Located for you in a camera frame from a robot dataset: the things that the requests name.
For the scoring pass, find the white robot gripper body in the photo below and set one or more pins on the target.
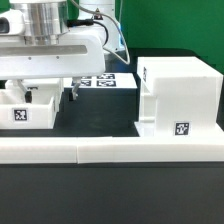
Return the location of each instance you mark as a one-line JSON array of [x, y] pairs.
[[77, 54]]

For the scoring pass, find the white drawer tray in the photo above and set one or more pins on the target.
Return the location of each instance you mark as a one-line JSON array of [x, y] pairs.
[[15, 113], [53, 85]]

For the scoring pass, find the white front drawer tray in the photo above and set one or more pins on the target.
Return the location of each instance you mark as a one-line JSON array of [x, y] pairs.
[[15, 113]]

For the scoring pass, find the white rear drawer tray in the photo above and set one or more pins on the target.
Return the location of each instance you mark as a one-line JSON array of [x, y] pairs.
[[53, 85]]

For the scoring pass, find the white marker sheet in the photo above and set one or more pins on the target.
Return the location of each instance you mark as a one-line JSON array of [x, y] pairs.
[[109, 81]]

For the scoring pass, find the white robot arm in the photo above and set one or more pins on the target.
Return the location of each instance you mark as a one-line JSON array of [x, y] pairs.
[[38, 40]]

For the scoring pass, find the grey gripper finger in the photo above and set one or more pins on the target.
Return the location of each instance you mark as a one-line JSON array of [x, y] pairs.
[[76, 82], [27, 93]]

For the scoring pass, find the white drawer cabinet box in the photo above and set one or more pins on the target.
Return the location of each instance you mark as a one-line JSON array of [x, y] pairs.
[[179, 96]]

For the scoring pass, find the white L-shaped fence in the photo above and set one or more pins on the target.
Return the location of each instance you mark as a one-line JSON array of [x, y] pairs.
[[74, 150]]

